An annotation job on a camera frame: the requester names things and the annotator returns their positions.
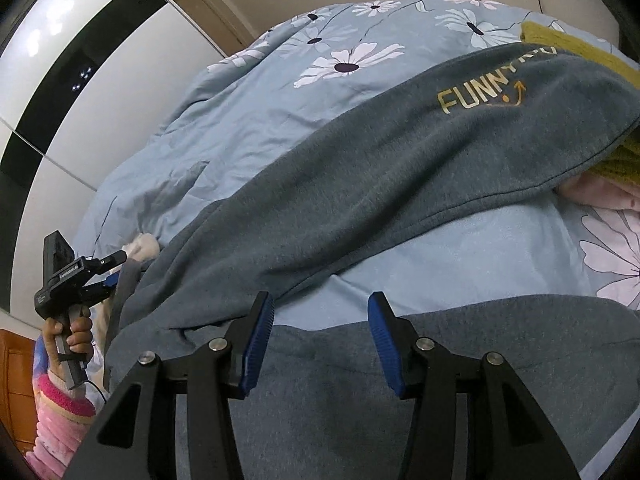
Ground person's left forearm pink sleeve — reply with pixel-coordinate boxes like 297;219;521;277
27;360;108;480

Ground person's left hand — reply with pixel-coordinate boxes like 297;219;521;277
41;308;94;386

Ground black cable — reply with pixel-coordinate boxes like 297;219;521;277
80;380;110;403

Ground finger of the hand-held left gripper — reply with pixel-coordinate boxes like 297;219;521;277
96;249;128;276
87;274;122;306

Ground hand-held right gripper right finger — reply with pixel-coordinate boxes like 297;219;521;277
366;291;583;480

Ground white and black wardrobe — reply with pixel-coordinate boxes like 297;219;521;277
0;0;228;316

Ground grey-blue sweatpants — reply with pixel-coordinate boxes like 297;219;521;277
102;42;640;480

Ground pink garment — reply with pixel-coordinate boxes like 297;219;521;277
562;167;640;211

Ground blue floral blanket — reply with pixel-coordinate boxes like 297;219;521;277
75;0;640;311

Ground wooden cabinet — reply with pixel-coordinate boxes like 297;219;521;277
0;329;41;456

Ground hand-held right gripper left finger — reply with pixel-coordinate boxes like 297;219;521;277
68;290;275;480

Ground olive green garment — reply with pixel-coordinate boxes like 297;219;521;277
520;21;640;186

